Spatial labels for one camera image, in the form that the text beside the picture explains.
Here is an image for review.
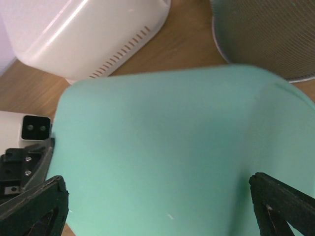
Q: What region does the green plastic bin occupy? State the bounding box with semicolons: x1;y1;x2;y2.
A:
48;65;315;236

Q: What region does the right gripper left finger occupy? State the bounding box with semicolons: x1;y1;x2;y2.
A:
0;176;69;236

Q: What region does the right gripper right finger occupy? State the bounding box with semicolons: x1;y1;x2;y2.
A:
249;173;315;236

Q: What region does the translucent white wash basin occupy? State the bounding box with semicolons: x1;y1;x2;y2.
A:
0;0;171;83

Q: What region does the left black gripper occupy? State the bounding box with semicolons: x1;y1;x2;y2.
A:
0;138;55;197

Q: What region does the silver wire mesh bin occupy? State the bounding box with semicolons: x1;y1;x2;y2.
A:
210;0;315;83

